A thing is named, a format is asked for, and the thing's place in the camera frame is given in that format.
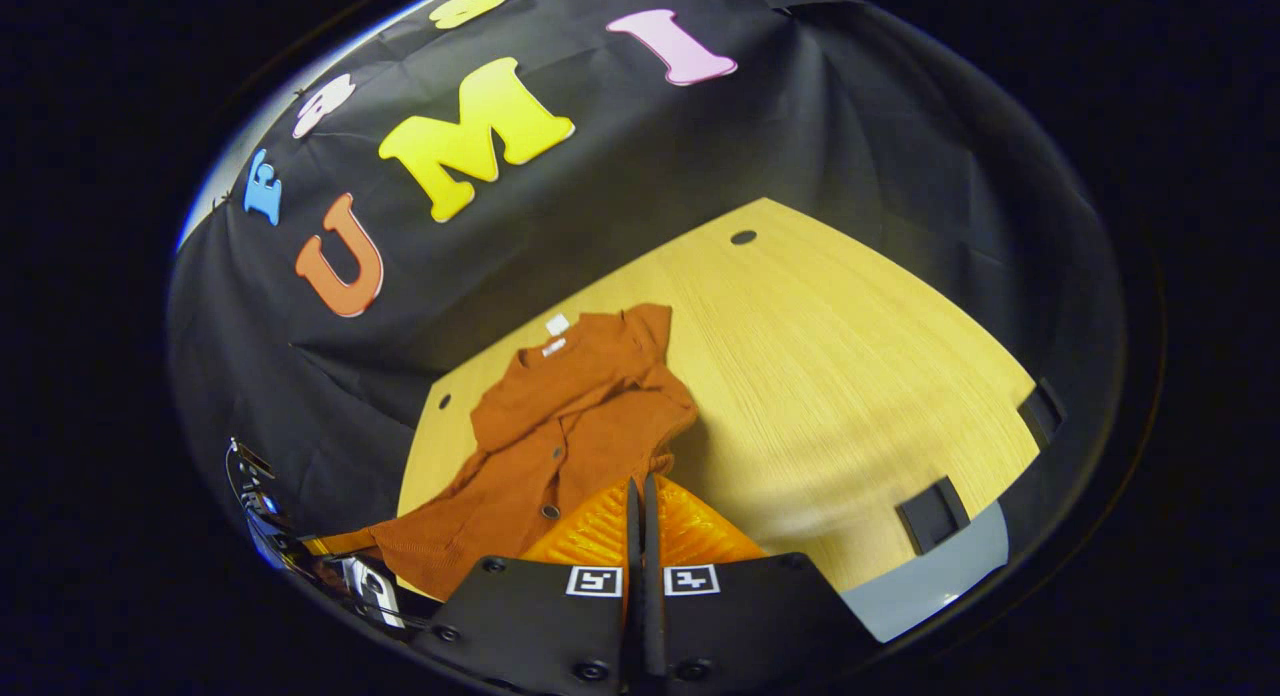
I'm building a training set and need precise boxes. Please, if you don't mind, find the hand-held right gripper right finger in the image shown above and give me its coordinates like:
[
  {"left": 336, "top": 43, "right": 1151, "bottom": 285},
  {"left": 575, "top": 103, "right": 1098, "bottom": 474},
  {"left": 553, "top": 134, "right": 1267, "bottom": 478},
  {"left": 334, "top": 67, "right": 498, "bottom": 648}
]
[{"left": 643, "top": 473, "right": 863, "bottom": 696}]

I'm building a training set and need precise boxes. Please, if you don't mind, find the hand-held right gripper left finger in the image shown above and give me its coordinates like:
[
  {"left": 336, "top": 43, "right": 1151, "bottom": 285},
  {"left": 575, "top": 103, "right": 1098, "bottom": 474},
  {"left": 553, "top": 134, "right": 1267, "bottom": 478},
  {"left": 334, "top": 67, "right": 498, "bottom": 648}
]
[{"left": 418, "top": 473, "right": 642, "bottom": 696}]

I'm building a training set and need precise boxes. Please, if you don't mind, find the orange button-up garment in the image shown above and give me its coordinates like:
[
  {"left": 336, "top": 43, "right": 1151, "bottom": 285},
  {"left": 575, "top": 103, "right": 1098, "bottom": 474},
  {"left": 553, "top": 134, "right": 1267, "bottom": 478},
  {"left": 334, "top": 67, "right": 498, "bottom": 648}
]
[{"left": 320, "top": 303, "right": 699, "bottom": 602}]

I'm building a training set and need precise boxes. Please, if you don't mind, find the black backdrop cloth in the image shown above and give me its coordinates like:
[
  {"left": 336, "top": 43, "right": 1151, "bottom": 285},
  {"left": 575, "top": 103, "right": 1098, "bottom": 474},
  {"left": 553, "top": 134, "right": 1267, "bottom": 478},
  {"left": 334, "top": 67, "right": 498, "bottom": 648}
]
[{"left": 168, "top": 0, "right": 1126, "bottom": 617}]

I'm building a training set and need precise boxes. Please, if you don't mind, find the black table edge bracket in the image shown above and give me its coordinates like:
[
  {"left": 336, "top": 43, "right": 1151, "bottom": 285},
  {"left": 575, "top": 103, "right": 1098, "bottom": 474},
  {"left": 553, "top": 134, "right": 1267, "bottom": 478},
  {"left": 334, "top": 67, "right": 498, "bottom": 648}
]
[
  {"left": 1017, "top": 377, "right": 1067, "bottom": 448},
  {"left": 895, "top": 476, "right": 972, "bottom": 556}
]

